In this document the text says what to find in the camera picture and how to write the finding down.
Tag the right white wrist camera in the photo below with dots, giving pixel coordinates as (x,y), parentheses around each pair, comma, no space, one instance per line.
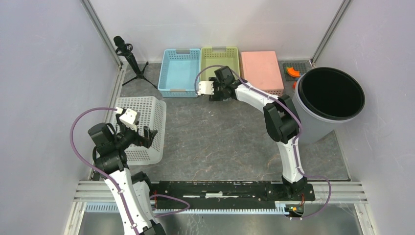
(205,88)

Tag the dark tray with orange blocks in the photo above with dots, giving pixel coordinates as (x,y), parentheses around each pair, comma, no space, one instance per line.
(293,71)

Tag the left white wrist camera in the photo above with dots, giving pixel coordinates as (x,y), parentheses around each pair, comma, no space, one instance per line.
(127,118)

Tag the blue plastic basket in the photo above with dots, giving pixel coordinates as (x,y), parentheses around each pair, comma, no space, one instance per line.
(178,71)

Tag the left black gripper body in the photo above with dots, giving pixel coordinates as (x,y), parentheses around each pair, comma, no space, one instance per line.
(126,136)

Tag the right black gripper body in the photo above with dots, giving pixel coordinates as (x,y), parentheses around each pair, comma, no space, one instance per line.
(219,94)

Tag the grey bin with black liner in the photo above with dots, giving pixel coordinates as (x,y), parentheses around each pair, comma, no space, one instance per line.
(326,98)

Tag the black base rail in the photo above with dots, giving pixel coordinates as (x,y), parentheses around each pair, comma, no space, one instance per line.
(228,195)

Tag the black microphone on tripod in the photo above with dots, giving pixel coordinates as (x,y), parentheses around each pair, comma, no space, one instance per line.
(125,50)

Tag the pink plastic basket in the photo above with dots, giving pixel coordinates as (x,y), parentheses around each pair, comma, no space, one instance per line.
(261,69)

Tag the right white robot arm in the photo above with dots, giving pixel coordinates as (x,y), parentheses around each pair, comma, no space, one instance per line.
(281,120)

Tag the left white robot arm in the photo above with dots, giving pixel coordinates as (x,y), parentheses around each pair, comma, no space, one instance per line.
(131,192)

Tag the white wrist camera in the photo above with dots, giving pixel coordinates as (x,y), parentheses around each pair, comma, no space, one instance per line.
(127,118)
(205,88)

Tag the green plastic basket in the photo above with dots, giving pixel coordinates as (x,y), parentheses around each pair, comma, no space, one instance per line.
(223,56)

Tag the white cable duct strip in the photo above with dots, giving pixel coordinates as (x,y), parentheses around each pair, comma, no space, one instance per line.
(111,207)

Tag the large white perforated basket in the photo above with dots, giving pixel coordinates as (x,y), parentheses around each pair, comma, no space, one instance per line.
(152,113)

